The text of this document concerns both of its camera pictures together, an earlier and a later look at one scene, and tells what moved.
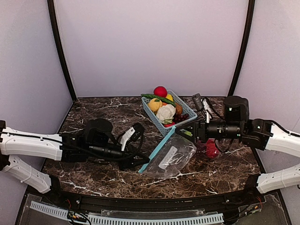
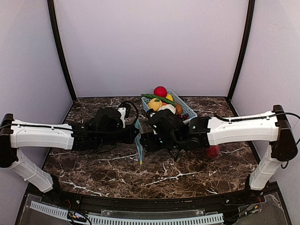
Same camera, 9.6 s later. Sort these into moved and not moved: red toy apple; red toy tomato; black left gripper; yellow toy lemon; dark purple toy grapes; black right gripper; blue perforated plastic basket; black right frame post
Moved: black right gripper; black left gripper
Not moved: yellow toy lemon; black right frame post; dark purple toy grapes; red toy tomato; red toy apple; blue perforated plastic basket
